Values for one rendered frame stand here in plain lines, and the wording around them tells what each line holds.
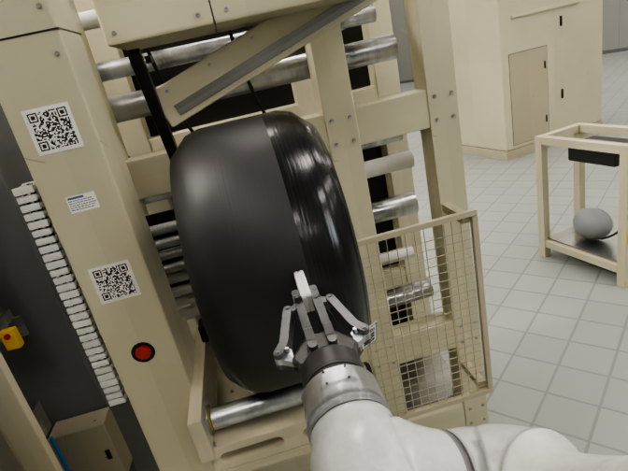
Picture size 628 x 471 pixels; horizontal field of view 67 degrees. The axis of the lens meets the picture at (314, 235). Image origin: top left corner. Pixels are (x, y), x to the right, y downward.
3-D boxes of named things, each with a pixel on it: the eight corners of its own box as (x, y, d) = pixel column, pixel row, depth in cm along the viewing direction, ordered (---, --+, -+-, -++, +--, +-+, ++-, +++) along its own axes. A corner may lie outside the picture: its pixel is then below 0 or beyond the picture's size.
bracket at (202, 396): (201, 464, 92) (186, 425, 89) (206, 351, 129) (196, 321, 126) (218, 459, 93) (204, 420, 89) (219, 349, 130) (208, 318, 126)
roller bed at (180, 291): (160, 329, 136) (124, 235, 126) (165, 306, 150) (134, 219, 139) (227, 310, 138) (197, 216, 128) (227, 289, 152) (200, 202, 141)
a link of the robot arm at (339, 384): (301, 414, 46) (291, 371, 52) (317, 470, 51) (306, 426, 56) (389, 387, 47) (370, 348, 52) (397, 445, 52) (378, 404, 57)
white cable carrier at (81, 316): (109, 406, 99) (10, 190, 82) (114, 392, 103) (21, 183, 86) (131, 401, 99) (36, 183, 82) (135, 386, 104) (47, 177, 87)
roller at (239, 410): (206, 406, 99) (211, 426, 99) (203, 413, 94) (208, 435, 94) (365, 358, 102) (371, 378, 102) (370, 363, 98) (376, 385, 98)
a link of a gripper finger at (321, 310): (326, 343, 58) (337, 339, 58) (310, 291, 68) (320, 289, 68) (332, 365, 60) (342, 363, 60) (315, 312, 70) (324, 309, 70)
